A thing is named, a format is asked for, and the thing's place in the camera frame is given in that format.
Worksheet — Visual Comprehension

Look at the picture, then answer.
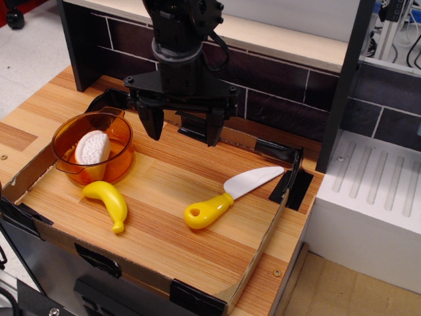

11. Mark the yellow toy banana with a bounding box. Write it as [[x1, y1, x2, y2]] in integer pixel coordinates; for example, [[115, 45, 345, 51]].
[[82, 180, 128, 234]]

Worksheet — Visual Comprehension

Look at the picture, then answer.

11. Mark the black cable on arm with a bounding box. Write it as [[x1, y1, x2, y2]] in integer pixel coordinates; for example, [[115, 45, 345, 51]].
[[203, 30, 230, 72]]

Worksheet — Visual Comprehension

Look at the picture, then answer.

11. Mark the white orange toy sushi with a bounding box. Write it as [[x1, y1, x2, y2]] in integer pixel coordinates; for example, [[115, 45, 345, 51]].
[[74, 130, 111, 182]]

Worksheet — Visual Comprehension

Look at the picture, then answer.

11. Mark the black chair wheel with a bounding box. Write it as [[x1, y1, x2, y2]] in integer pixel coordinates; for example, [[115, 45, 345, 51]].
[[6, 8, 25, 30]]

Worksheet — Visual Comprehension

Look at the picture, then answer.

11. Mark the aluminium frame with cables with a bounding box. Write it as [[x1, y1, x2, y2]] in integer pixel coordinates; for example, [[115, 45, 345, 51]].
[[365, 1, 420, 74]]

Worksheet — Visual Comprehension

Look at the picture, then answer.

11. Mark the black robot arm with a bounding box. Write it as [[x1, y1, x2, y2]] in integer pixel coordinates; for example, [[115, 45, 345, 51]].
[[123, 1, 239, 146]]

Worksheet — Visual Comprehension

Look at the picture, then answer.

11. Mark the cardboard fence with black tape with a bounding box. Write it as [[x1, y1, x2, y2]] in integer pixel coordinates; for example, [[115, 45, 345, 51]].
[[1, 87, 320, 315]]

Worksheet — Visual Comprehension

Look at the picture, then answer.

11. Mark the orange transparent plastic pot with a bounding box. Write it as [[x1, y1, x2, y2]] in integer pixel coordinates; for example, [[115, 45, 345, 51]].
[[52, 107, 134, 186]]

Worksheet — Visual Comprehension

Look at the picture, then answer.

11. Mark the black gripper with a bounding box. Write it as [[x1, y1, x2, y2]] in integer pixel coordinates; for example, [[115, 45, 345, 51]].
[[124, 49, 239, 146]]

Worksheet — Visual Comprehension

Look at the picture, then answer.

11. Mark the yellow white toy knife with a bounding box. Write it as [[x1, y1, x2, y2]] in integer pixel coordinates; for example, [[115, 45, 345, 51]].
[[184, 167, 285, 230]]

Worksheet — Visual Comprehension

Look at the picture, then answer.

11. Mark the white toy sink drainboard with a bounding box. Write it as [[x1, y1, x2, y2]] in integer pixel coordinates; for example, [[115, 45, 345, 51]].
[[305, 132, 420, 293]]

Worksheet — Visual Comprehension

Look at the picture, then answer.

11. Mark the black shelf post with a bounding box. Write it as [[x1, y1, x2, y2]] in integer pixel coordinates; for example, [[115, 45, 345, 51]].
[[316, 1, 375, 173]]

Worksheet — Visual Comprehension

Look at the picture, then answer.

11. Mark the light wooden shelf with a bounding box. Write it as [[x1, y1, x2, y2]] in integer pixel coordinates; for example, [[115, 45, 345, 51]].
[[67, 1, 348, 73]]

